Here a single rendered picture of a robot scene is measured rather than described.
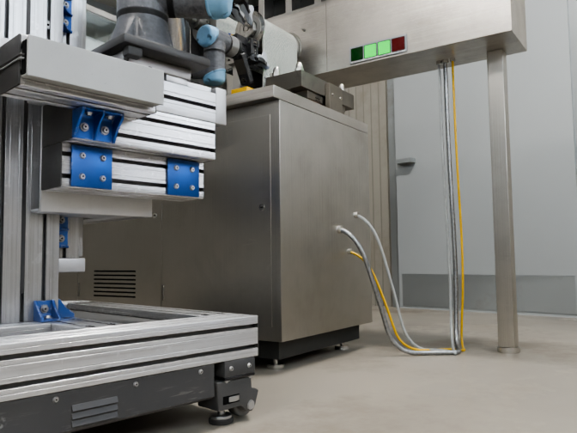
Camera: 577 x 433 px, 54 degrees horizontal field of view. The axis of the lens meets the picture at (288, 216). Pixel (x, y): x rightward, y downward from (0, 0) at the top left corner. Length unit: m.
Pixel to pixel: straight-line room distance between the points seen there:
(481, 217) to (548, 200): 0.42
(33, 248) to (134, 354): 0.37
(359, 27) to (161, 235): 1.16
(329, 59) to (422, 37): 0.41
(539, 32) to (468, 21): 1.67
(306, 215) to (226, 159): 0.33
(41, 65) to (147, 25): 0.37
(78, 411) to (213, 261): 0.96
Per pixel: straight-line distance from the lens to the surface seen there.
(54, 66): 1.06
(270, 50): 2.30
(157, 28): 1.36
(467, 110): 3.96
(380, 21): 2.41
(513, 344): 2.26
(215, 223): 1.92
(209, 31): 1.99
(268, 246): 1.78
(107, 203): 1.35
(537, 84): 3.81
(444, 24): 2.30
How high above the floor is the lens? 0.35
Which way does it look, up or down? 4 degrees up
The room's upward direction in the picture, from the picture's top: 1 degrees counter-clockwise
